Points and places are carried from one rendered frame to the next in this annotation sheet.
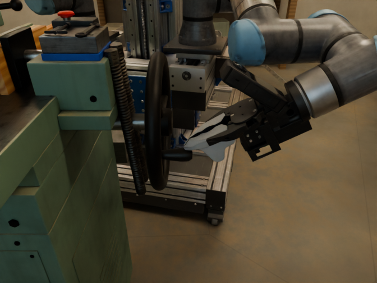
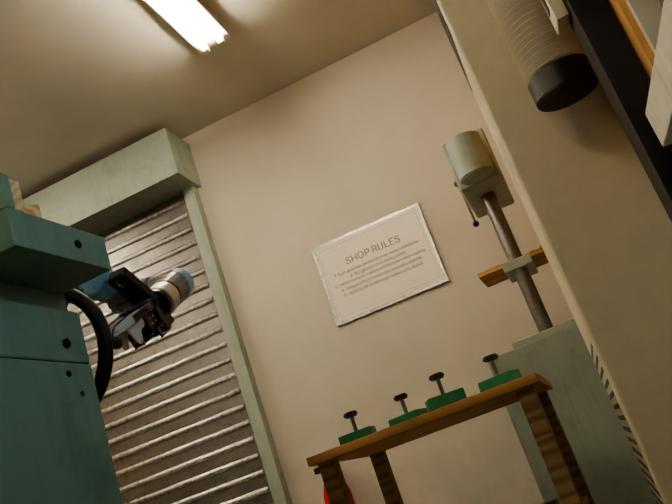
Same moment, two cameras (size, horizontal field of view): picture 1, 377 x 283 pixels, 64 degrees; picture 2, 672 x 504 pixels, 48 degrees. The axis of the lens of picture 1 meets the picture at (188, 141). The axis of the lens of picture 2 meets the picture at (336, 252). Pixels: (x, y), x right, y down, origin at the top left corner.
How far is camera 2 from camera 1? 149 cm
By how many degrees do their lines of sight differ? 87
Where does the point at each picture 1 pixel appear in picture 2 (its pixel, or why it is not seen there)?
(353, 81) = (179, 282)
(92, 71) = not seen: hidden behind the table
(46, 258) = (91, 399)
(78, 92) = not seen: hidden behind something
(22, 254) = (74, 390)
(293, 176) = not seen: outside the picture
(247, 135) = (149, 317)
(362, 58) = (173, 274)
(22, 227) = (72, 350)
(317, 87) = (166, 286)
